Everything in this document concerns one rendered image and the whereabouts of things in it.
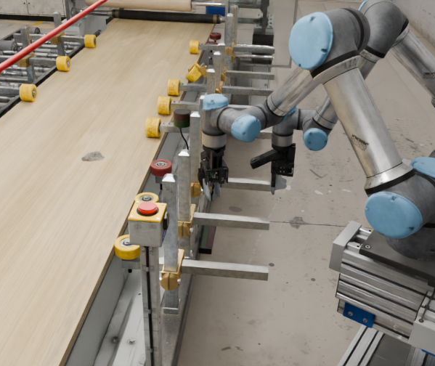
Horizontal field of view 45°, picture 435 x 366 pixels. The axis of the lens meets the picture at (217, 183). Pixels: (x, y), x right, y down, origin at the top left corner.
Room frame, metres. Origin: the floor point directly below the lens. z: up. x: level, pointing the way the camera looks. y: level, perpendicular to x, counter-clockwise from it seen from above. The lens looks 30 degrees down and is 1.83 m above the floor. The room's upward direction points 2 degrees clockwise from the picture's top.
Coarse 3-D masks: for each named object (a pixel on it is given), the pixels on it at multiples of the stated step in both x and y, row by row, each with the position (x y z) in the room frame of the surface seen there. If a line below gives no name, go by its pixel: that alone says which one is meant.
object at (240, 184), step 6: (156, 180) 1.73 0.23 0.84; (162, 180) 1.73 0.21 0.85; (228, 180) 1.72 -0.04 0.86; (234, 180) 1.72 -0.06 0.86; (240, 180) 1.72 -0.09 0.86; (246, 180) 1.72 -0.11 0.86; (252, 180) 1.72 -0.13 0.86; (258, 180) 1.73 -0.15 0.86; (210, 186) 1.71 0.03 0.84; (222, 186) 1.71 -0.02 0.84; (228, 186) 1.71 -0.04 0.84; (234, 186) 1.71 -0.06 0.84; (240, 186) 1.71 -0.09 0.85; (246, 186) 1.70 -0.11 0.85; (252, 186) 1.70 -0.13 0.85; (258, 186) 1.70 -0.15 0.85; (264, 186) 1.70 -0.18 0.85; (270, 186) 1.70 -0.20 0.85
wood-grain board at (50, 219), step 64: (128, 64) 2.98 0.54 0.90; (192, 64) 3.02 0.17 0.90; (0, 128) 2.03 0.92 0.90; (64, 128) 2.05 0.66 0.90; (128, 128) 2.08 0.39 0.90; (0, 192) 1.51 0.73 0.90; (64, 192) 1.52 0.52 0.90; (128, 192) 1.54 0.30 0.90; (0, 256) 1.17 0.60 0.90; (64, 256) 1.18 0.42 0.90; (0, 320) 0.92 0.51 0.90; (64, 320) 0.93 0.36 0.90
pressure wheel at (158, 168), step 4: (156, 160) 1.77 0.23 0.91; (160, 160) 1.77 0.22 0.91; (164, 160) 1.77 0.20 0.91; (168, 160) 1.77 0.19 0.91; (152, 164) 1.74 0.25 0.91; (156, 164) 1.74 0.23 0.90; (160, 164) 1.74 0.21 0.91; (164, 164) 1.75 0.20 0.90; (168, 164) 1.74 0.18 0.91; (152, 168) 1.72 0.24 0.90; (156, 168) 1.71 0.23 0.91; (160, 168) 1.71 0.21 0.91; (164, 168) 1.71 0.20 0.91; (168, 168) 1.72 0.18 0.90; (152, 172) 1.72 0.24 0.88; (156, 172) 1.71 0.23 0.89; (160, 172) 1.71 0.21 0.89; (164, 172) 1.71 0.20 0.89; (168, 172) 1.72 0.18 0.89; (160, 184) 1.74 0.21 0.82; (160, 188) 1.74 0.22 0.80
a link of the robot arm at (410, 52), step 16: (368, 0) 1.70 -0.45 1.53; (384, 0) 1.64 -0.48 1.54; (400, 32) 1.63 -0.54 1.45; (400, 48) 1.64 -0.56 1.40; (416, 48) 1.64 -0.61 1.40; (416, 64) 1.64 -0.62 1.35; (432, 64) 1.64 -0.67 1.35; (416, 80) 1.67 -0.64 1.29; (432, 80) 1.63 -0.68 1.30; (432, 96) 1.65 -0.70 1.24
